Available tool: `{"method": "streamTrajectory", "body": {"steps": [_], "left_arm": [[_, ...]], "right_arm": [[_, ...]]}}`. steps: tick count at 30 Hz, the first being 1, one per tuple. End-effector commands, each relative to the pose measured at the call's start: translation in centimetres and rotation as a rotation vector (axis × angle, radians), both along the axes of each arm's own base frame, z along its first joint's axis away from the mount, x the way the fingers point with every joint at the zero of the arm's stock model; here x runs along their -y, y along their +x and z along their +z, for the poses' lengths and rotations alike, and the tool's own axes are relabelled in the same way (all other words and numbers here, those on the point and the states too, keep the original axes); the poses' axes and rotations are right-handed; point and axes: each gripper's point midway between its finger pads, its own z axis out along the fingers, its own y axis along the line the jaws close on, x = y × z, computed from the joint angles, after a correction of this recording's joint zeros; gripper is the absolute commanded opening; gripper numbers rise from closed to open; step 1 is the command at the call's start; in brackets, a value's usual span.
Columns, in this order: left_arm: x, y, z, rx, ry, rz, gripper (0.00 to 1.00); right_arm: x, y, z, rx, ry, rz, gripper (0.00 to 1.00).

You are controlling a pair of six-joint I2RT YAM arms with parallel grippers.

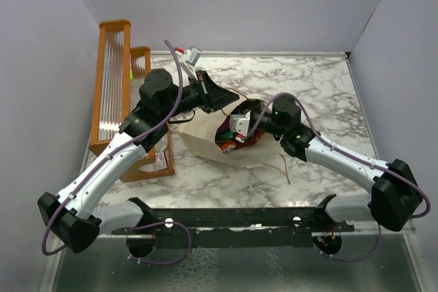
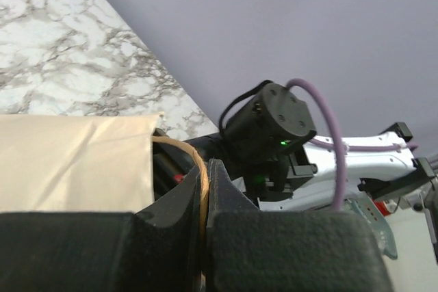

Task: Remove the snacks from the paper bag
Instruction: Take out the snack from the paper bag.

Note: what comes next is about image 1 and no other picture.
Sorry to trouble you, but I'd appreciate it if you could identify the red white label card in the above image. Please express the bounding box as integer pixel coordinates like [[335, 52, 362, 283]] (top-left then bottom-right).
[[155, 146, 170, 170]]

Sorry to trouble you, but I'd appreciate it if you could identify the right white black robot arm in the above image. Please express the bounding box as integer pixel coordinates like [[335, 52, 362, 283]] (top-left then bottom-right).
[[241, 96, 426, 232]]

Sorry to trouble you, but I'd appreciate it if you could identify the red snack packet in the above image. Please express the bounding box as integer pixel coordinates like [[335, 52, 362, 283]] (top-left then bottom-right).
[[235, 130, 265, 149]]

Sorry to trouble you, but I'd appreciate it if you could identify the magenta snack packet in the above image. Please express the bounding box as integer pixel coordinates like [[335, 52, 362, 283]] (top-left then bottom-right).
[[216, 117, 230, 135]]

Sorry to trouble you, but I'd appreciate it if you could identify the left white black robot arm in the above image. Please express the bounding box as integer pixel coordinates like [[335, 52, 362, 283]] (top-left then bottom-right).
[[38, 69, 239, 253]]

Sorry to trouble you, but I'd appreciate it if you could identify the wooden tiered display rack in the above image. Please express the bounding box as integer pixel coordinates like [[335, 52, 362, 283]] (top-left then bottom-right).
[[89, 19, 175, 183]]

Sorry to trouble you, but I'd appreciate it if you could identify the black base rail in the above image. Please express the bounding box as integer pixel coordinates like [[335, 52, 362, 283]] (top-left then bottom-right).
[[113, 206, 354, 249]]

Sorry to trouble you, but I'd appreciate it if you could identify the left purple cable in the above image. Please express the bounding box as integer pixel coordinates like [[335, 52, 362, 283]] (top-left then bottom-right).
[[41, 39, 192, 266]]

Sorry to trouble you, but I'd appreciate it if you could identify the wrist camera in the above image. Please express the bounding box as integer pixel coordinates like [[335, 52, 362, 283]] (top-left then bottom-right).
[[180, 47, 203, 79], [229, 111, 250, 143]]

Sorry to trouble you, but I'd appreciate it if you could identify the beige paper bag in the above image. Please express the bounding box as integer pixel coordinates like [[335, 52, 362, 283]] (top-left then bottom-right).
[[177, 95, 289, 181]]

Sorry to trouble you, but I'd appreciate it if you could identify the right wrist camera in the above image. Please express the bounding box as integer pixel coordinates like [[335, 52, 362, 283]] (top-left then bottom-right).
[[229, 111, 250, 143]]

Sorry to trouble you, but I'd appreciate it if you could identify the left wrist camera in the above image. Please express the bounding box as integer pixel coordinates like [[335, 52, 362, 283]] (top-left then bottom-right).
[[180, 47, 203, 79]]

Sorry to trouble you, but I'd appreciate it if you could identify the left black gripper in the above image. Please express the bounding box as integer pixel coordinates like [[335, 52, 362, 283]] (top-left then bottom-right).
[[160, 70, 240, 121]]

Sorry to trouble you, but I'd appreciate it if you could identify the orange snack packet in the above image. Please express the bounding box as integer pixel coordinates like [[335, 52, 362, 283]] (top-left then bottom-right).
[[218, 139, 236, 153]]

